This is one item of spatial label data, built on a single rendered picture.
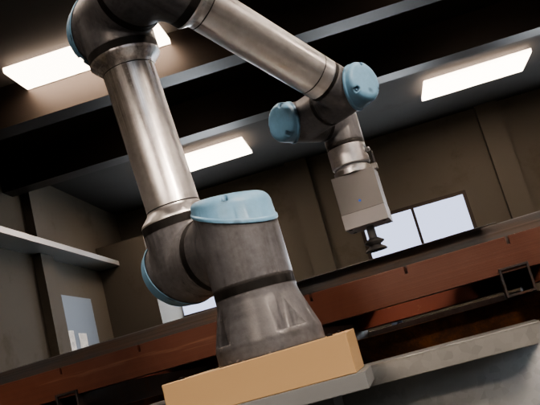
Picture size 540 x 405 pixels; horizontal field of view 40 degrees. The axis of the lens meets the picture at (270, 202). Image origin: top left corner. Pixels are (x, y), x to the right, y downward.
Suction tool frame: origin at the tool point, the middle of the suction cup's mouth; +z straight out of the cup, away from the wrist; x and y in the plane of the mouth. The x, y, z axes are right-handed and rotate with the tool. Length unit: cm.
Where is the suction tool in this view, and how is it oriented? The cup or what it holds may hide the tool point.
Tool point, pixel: (376, 250)
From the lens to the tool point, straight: 140.4
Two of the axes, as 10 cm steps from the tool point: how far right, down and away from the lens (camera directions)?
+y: -9.2, 3.0, 2.4
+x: -2.9, -1.4, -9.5
